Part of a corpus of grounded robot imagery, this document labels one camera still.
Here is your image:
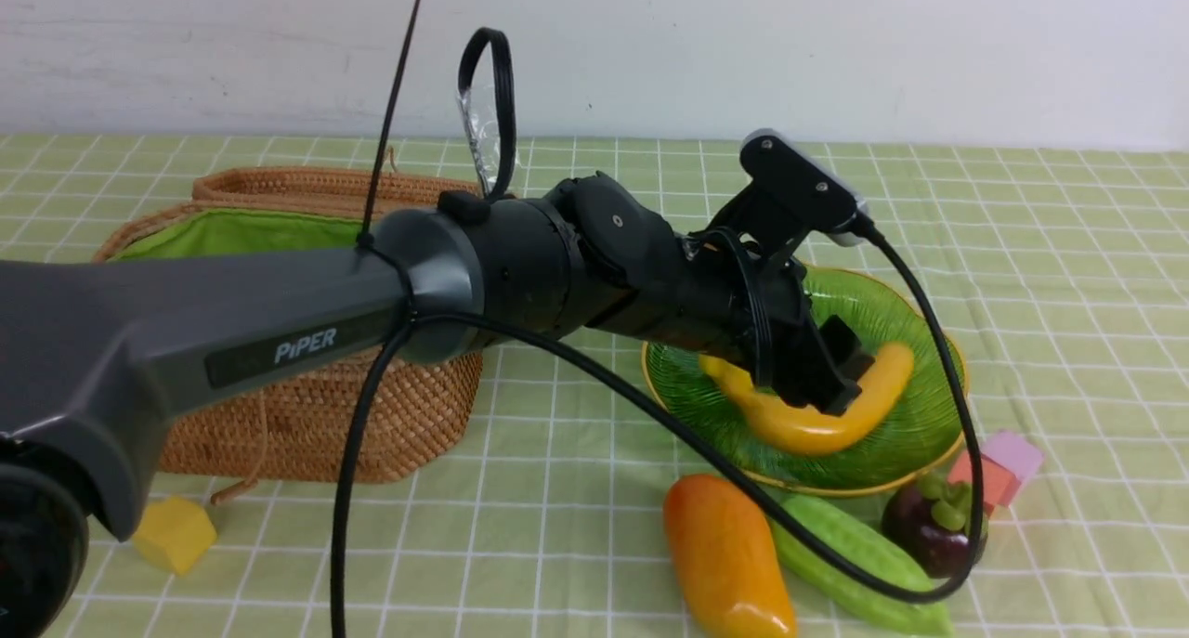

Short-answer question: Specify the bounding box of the purple toy mangosteen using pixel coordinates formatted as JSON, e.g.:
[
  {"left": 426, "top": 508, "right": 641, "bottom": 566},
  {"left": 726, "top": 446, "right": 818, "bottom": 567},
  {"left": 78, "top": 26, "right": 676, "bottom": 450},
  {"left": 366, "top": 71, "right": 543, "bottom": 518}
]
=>
[{"left": 881, "top": 474, "right": 989, "bottom": 579}]

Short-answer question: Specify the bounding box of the green toy bitter gourd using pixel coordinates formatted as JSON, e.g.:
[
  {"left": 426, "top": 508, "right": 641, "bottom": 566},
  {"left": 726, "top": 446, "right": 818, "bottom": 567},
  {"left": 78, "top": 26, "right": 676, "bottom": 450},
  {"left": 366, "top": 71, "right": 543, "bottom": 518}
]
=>
[{"left": 768, "top": 493, "right": 955, "bottom": 636}]

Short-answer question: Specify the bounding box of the woven rattan basket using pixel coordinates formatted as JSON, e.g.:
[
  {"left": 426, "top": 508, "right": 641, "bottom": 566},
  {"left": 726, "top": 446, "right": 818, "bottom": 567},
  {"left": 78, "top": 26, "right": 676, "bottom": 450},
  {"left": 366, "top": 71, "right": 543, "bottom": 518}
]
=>
[{"left": 94, "top": 201, "right": 483, "bottom": 486}]

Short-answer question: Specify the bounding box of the yellow foam block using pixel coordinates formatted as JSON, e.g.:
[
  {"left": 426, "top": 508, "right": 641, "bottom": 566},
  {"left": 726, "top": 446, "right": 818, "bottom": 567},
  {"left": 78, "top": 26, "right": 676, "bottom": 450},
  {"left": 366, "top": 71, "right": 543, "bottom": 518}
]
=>
[{"left": 132, "top": 497, "right": 218, "bottom": 576}]

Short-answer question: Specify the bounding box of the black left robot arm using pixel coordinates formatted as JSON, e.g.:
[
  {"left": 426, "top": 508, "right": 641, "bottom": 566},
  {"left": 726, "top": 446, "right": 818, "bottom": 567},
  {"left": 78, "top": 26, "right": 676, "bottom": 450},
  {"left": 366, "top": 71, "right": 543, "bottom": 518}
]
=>
[{"left": 1, "top": 173, "right": 869, "bottom": 637}]

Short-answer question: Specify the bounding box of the pink foam cube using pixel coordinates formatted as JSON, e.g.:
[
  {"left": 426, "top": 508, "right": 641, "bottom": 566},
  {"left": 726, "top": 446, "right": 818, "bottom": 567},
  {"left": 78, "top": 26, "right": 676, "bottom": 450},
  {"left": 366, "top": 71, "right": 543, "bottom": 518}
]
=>
[{"left": 981, "top": 430, "right": 1044, "bottom": 505}]

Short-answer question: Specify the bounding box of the black zip tie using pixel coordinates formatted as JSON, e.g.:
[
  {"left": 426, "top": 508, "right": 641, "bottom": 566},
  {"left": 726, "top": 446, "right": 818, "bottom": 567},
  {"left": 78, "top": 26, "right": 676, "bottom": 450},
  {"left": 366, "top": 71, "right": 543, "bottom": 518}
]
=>
[{"left": 356, "top": 0, "right": 424, "bottom": 249}]

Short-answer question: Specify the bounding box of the yellow toy banana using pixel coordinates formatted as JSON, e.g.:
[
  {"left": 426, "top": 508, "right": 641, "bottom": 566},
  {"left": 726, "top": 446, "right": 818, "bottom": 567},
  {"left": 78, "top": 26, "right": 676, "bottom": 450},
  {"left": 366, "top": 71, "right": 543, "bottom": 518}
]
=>
[{"left": 698, "top": 343, "right": 916, "bottom": 457}]

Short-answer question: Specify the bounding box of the woven rattan basket lid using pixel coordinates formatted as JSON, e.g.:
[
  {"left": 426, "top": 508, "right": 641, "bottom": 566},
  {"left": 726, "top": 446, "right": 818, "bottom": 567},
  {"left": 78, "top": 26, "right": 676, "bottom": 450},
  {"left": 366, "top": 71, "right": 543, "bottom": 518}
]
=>
[{"left": 191, "top": 156, "right": 483, "bottom": 216}]

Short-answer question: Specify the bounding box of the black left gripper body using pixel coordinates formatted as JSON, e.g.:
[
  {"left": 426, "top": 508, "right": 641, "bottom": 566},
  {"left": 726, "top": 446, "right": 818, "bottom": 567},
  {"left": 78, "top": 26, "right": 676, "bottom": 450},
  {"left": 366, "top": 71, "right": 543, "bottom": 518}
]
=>
[{"left": 641, "top": 187, "right": 809, "bottom": 379}]

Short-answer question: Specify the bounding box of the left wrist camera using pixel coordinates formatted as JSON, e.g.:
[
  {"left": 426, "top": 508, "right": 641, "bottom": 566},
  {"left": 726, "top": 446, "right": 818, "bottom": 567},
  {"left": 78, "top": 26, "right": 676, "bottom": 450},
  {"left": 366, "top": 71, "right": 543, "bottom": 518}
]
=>
[{"left": 738, "top": 127, "right": 869, "bottom": 249}]

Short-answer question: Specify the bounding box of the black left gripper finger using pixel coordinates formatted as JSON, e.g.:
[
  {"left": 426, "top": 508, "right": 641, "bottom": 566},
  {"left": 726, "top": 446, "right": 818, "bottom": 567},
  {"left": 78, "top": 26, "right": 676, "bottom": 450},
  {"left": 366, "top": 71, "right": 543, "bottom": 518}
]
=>
[
  {"left": 818, "top": 315, "right": 875, "bottom": 379},
  {"left": 772, "top": 328, "right": 861, "bottom": 415}
]

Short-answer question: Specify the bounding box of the red foam cube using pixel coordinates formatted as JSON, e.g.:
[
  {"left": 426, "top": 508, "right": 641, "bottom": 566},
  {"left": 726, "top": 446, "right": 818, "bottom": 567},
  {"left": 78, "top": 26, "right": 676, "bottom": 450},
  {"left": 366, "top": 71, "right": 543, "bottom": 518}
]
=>
[{"left": 946, "top": 451, "right": 1020, "bottom": 513}]

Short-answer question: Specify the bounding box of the green glass leaf plate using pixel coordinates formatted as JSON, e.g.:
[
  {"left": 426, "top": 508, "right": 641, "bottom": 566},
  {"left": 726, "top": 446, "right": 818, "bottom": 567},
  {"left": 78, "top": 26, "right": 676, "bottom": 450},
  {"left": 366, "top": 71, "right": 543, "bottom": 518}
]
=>
[{"left": 641, "top": 266, "right": 964, "bottom": 497}]

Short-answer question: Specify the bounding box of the orange toy mango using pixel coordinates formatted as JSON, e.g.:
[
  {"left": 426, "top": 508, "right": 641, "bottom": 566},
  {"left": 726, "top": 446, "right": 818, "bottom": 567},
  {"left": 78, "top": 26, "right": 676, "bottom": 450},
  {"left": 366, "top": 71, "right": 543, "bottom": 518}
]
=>
[{"left": 662, "top": 474, "right": 797, "bottom": 637}]

